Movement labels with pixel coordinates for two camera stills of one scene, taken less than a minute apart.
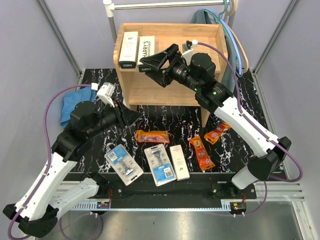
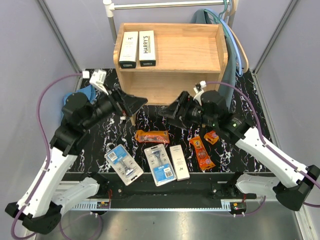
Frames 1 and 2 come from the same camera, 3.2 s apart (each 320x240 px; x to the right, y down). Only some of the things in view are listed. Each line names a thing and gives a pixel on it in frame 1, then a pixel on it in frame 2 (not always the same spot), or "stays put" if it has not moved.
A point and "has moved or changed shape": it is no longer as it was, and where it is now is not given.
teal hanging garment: x=229 y=82 stays put
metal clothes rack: x=110 y=6 stays put
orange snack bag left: x=161 y=136 stays put
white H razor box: x=180 y=166 stays put
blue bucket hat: x=71 y=99 stays put
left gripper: x=125 y=117 -> x=126 y=104
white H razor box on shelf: x=129 y=49 stays put
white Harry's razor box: x=146 y=48 has moved or changed shape
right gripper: x=157 y=60 -> x=187 y=101
